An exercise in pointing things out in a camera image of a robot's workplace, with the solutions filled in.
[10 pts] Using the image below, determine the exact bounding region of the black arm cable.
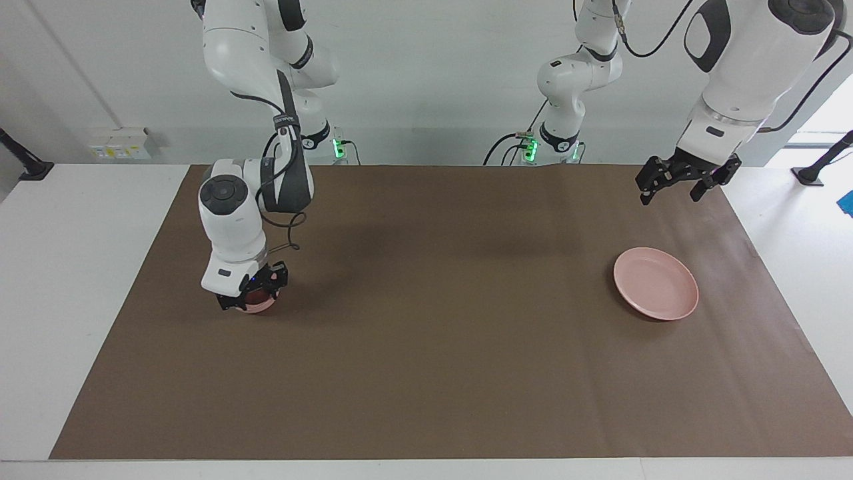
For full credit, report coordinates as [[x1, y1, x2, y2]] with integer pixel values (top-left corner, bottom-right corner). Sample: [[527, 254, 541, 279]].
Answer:
[[257, 127, 309, 255], [612, 0, 853, 134]]

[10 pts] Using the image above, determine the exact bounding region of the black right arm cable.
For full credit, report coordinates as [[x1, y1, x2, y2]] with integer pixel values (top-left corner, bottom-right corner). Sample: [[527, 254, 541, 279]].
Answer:
[[257, 127, 309, 255]]

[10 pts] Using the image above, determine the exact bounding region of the brown table mat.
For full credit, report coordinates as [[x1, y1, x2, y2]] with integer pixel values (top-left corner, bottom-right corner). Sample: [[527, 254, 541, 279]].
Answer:
[[49, 165, 853, 461]]

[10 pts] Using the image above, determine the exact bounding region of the pink bowl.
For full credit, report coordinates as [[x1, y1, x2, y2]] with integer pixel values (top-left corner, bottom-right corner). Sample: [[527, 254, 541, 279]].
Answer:
[[241, 288, 281, 315]]

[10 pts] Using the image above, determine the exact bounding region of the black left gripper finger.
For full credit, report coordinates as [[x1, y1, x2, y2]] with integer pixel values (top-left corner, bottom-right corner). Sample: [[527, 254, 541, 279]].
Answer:
[[690, 154, 743, 203], [634, 156, 681, 206]]

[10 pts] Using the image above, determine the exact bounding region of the black stand with foot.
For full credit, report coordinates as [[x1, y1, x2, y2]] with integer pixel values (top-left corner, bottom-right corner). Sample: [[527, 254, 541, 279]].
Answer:
[[792, 130, 853, 187], [0, 128, 55, 181]]

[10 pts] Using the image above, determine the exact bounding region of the pink plate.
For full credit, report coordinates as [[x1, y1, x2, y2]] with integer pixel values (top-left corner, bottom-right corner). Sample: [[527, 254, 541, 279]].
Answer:
[[613, 247, 700, 321]]

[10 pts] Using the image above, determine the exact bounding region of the white wall socket box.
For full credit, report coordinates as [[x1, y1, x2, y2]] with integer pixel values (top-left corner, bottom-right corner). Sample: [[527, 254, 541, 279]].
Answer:
[[89, 128, 161, 161]]

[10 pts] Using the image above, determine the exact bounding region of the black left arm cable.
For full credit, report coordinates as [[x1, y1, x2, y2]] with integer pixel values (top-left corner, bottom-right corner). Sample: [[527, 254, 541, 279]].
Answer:
[[612, 0, 853, 134]]

